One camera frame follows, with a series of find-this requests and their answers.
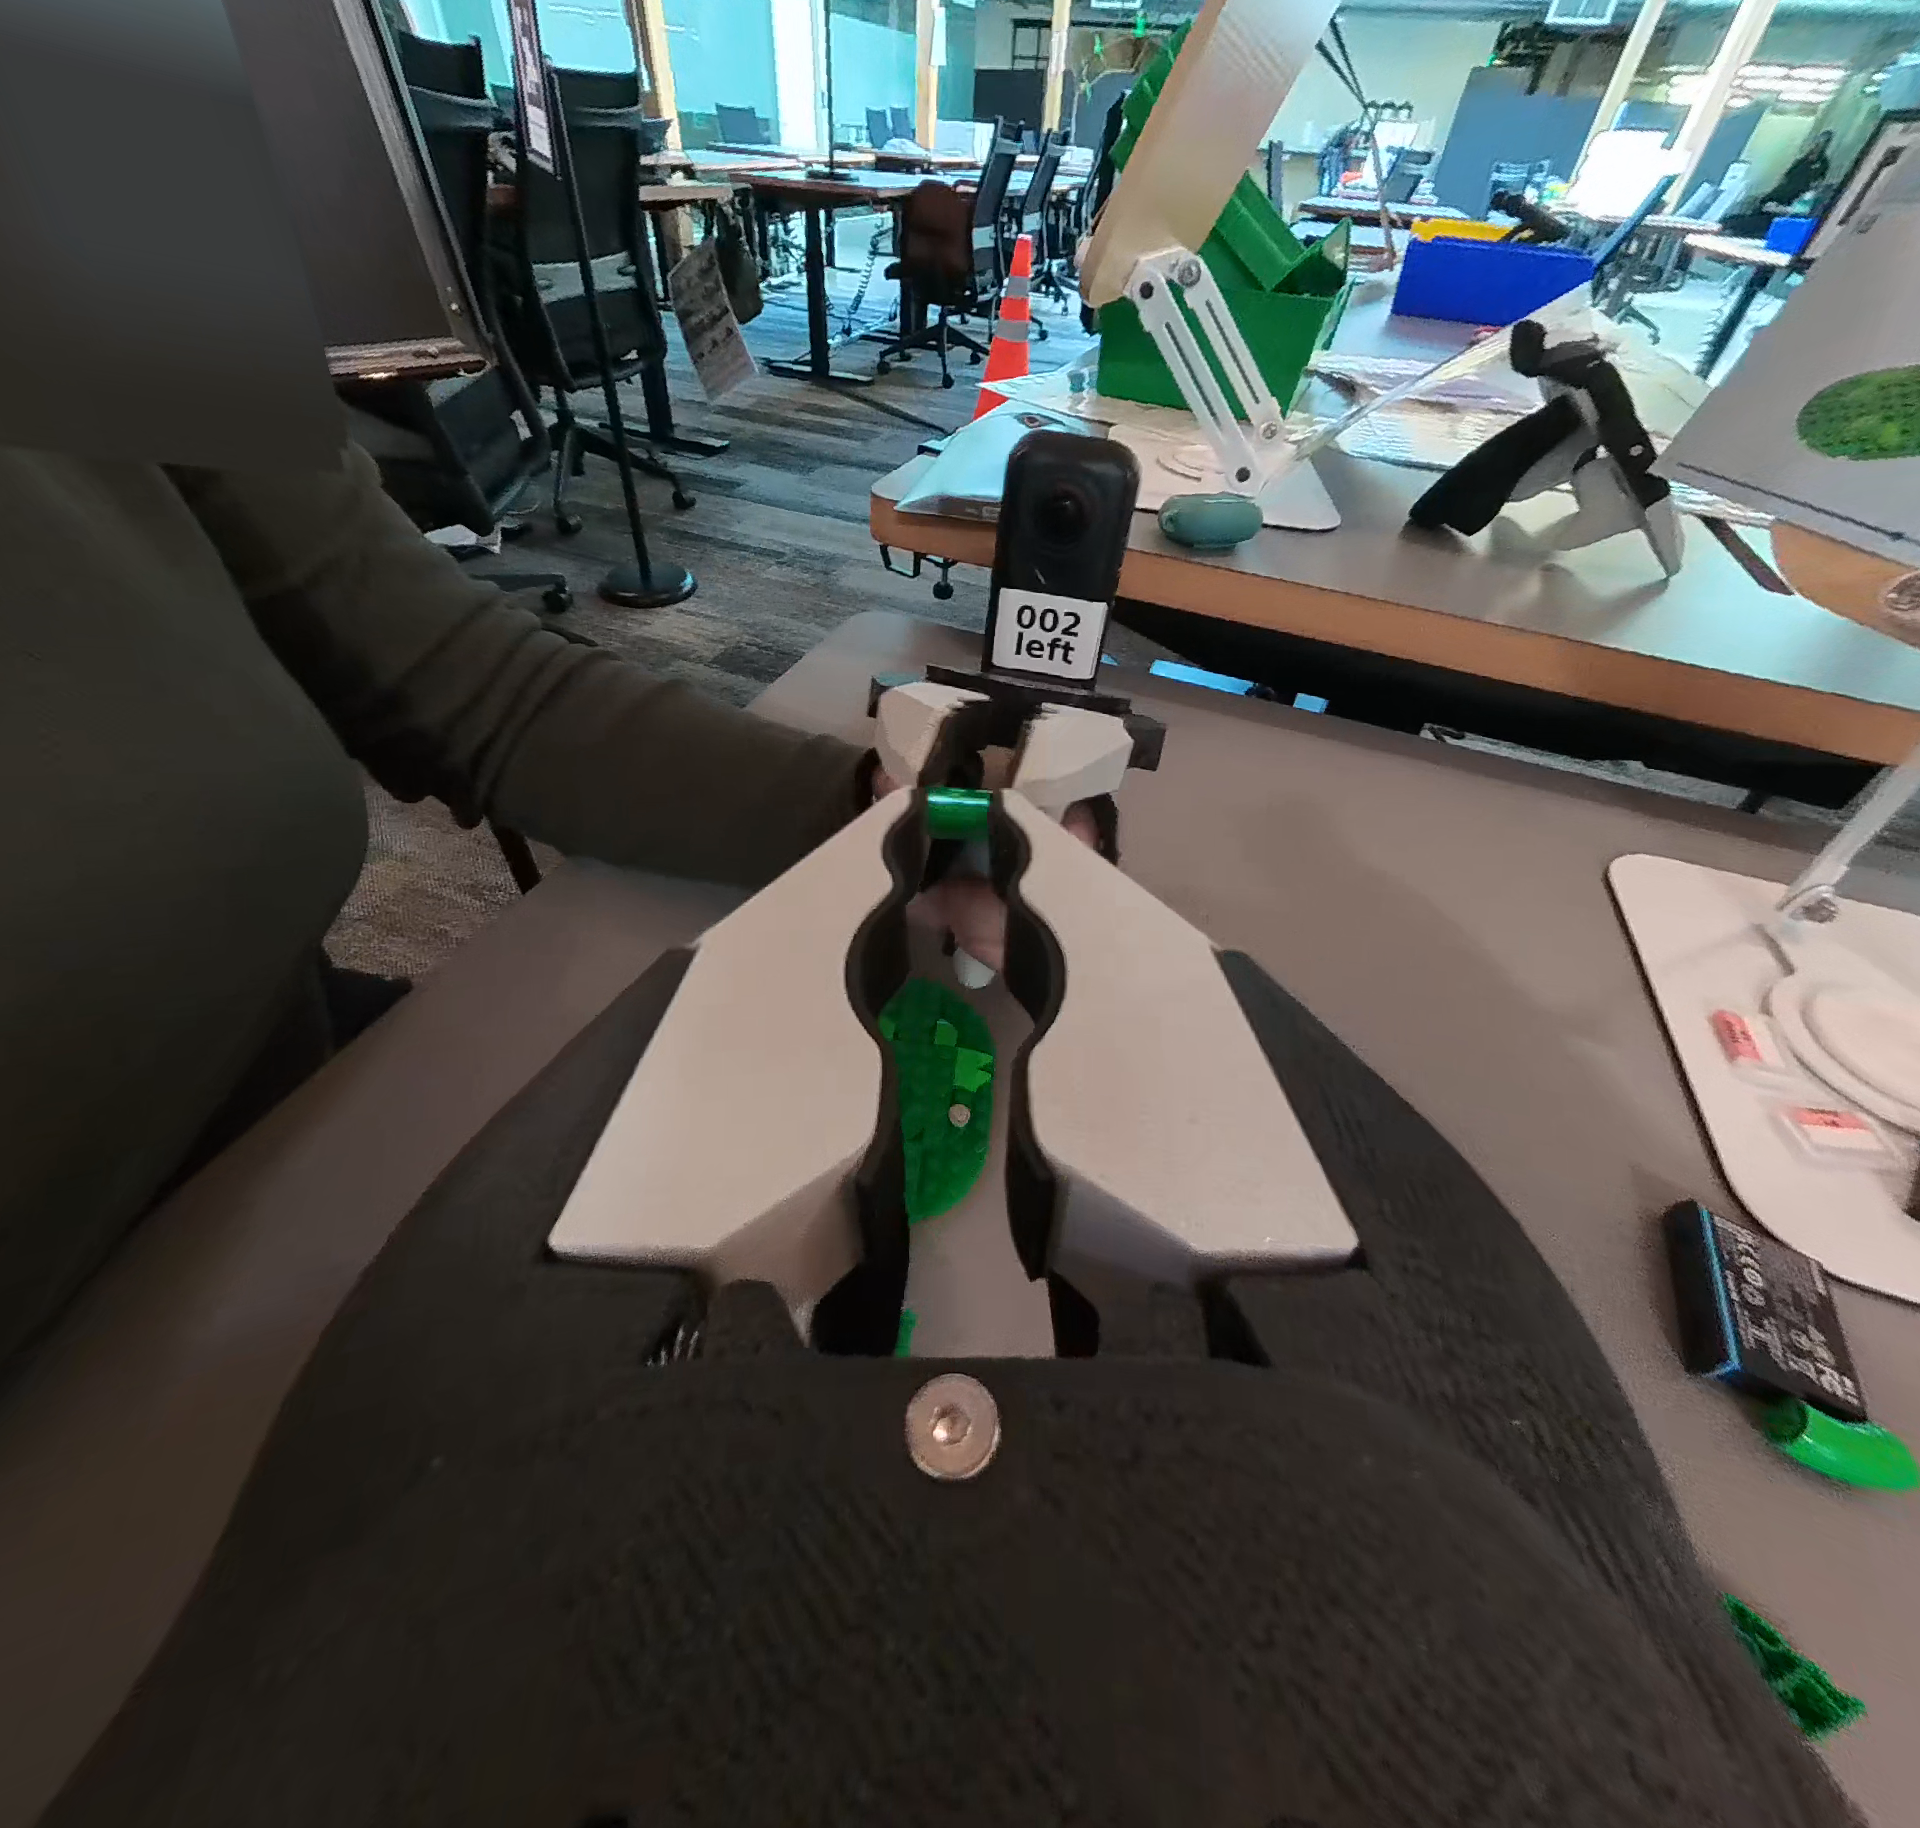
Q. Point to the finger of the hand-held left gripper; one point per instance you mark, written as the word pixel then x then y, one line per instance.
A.
pixel 1086 761
pixel 919 744

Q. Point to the wooden book stand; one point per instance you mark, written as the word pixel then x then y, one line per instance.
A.
pixel 1274 29
pixel 1694 1033

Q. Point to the blue storage bin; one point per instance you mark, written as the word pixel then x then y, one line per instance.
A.
pixel 1480 279

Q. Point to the brown background desk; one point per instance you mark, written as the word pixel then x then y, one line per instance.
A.
pixel 806 186

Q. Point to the green cylinder brick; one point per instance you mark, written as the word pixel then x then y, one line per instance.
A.
pixel 953 813

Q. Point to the black sign stand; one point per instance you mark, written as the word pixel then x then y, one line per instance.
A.
pixel 524 47

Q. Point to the black office chair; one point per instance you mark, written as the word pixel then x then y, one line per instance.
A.
pixel 450 207
pixel 596 296
pixel 937 267

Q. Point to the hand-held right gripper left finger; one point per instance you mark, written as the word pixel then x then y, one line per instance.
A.
pixel 716 1109

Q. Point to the grey desk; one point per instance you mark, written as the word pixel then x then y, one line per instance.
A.
pixel 1420 960

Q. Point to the instruction booklet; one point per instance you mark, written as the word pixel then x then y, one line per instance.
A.
pixel 1803 408

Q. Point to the person's left hand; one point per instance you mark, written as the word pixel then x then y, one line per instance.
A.
pixel 968 922

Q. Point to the person's left forearm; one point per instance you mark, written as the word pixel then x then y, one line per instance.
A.
pixel 524 688

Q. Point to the teal oval case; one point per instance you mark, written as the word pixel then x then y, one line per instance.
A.
pixel 1207 517

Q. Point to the green brick plant model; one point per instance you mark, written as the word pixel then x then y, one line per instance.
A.
pixel 926 1109

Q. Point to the person's torso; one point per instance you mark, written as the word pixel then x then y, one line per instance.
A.
pixel 136 879

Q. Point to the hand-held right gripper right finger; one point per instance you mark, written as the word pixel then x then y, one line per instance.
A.
pixel 1184 1109

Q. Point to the black camera battery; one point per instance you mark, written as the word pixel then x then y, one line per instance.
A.
pixel 1762 1315

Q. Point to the clear plastic bag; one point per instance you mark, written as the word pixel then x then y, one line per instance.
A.
pixel 958 451

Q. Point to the green storage bins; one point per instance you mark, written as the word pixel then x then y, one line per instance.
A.
pixel 1274 315

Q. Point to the orange traffic cone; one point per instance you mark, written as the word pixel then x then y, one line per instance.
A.
pixel 1005 345

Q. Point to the green round brick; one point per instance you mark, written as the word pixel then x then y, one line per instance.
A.
pixel 1840 1444

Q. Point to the wood-edged neighbour desk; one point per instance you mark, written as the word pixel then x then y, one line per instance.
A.
pixel 1503 619

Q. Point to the spare black white gripper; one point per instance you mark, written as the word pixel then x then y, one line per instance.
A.
pixel 1503 476

